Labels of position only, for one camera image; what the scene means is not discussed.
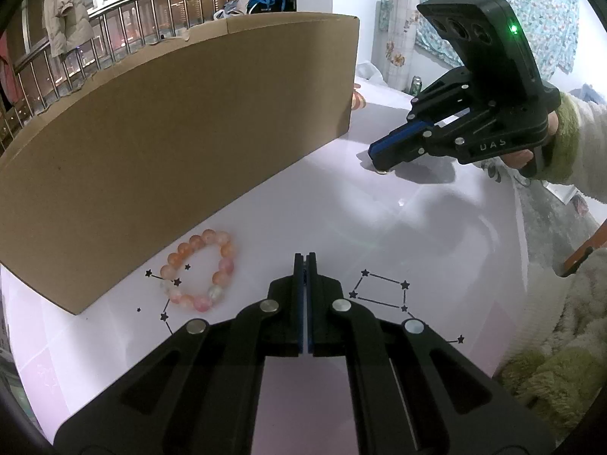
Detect brown cardboard box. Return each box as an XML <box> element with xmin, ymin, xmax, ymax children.
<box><xmin>0</xmin><ymin>11</ymin><xmax>360</xmax><ymax>316</ymax></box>

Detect red pink hanging clothes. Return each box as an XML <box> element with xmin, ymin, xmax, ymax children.
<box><xmin>0</xmin><ymin>33</ymin><xmax>24</xmax><ymax>105</ymax></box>

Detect blue bag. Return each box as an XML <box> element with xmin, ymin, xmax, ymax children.
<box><xmin>213</xmin><ymin>0</ymin><xmax>291</xmax><ymax>19</ymax></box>

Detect person's right hand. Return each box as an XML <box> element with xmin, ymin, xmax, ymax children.
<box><xmin>500</xmin><ymin>111</ymin><xmax>561</xmax><ymax>171</ymax></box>

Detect person's right forearm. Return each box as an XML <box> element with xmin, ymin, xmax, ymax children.
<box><xmin>538</xmin><ymin>90</ymin><xmax>607</xmax><ymax>200</ymax></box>

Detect beige hanging jacket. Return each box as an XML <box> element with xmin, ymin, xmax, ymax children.
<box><xmin>42</xmin><ymin>0</ymin><xmax>96</xmax><ymax>58</ymax></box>

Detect orange bead bracelet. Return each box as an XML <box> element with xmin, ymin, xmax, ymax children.
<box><xmin>160</xmin><ymin>229</ymin><xmax>236</xmax><ymax>312</ymax></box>

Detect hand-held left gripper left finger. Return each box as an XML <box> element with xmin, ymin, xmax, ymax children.
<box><xmin>53</xmin><ymin>252</ymin><xmax>307</xmax><ymax>455</ymax></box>

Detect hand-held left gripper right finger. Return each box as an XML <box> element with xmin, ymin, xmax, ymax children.
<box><xmin>307</xmin><ymin>252</ymin><xmax>555</xmax><ymax>455</ymax></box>

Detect white plastic bag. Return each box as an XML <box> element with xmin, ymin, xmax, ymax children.
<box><xmin>355</xmin><ymin>61</ymin><xmax>385</xmax><ymax>86</ymax></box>

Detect white floral roll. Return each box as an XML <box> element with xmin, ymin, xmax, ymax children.
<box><xmin>384</xmin><ymin>0</ymin><xmax>420</xmax><ymax>93</ymax></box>

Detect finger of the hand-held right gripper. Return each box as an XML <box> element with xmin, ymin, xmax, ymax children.
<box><xmin>371</xmin><ymin>103</ymin><xmax>500</xmax><ymax>171</ymax></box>
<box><xmin>369</xmin><ymin>69</ymin><xmax>494</xmax><ymax>151</ymax></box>

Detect teal floral cloth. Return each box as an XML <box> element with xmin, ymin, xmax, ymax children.
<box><xmin>382</xmin><ymin>0</ymin><xmax>582</xmax><ymax>74</ymax></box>

